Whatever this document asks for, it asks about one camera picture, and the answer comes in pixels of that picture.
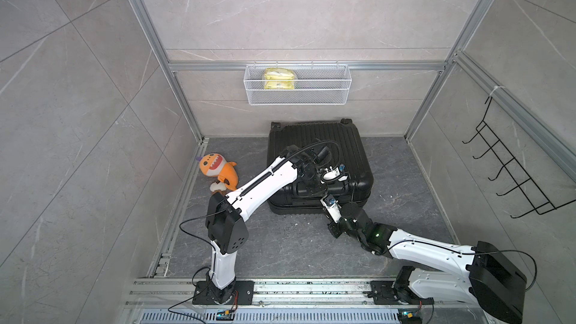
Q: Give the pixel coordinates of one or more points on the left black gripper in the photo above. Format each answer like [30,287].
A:
[320,188]

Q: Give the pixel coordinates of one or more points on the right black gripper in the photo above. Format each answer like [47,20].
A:
[331,226]

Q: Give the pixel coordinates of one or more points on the black hard-shell suitcase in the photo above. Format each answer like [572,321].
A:
[336,145]

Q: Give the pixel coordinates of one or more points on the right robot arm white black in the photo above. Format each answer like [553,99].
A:
[479,275]

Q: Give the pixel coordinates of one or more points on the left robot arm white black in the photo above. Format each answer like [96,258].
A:
[224,227]

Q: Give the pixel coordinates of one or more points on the orange shark plush toy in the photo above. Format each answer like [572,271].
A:
[215,166]

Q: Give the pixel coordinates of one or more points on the yellow green packet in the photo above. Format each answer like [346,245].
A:
[276,78]

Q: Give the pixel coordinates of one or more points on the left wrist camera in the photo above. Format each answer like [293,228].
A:
[334,174]

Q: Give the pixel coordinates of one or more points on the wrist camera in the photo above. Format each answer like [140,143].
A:
[331,208]
[334,174]

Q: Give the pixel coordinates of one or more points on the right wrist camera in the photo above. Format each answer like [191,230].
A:
[331,208]

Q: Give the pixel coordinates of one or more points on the white wire mesh basket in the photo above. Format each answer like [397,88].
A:
[317,84]

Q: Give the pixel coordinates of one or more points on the white perforated cable tray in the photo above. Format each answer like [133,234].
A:
[274,315]

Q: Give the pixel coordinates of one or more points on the aluminium frame profile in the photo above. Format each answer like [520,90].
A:
[551,143]

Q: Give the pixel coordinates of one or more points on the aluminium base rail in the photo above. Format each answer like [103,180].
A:
[272,293]

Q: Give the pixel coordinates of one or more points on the black wire hook rack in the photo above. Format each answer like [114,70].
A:
[538,201]

